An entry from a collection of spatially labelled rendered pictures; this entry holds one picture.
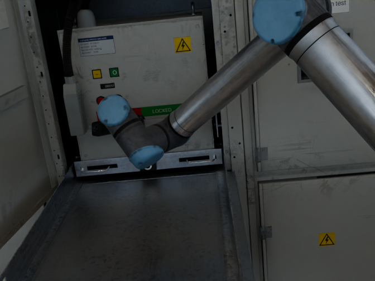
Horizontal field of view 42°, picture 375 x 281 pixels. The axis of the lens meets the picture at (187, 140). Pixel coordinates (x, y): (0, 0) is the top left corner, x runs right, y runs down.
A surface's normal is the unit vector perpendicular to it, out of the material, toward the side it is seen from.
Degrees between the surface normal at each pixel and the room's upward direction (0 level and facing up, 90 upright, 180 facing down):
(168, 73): 90
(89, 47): 90
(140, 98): 90
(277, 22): 81
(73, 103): 90
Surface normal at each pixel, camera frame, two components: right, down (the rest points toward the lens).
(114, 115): -0.12, -0.25
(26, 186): 0.98, -0.04
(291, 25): -0.66, 0.16
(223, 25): -0.02, 0.33
